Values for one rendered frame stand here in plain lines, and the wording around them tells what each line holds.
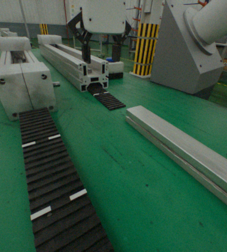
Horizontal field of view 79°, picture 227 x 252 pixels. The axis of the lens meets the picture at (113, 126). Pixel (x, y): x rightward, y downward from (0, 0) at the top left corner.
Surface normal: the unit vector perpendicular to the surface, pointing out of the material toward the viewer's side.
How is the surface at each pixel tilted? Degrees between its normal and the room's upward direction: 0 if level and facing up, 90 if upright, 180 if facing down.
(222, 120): 0
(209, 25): 104
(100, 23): 90
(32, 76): 90
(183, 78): 90
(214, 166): 0
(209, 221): 0
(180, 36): 90
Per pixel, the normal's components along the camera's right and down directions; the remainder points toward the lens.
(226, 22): -0.29, 0.86
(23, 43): 0.52, 0.51
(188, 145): 0.04, -0.82
